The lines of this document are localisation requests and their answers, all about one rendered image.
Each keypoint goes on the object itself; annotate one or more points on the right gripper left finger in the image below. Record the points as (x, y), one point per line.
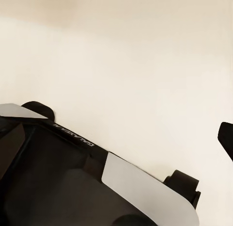
(12, 137)

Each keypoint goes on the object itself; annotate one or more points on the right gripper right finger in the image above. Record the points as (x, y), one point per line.
(225, 137)

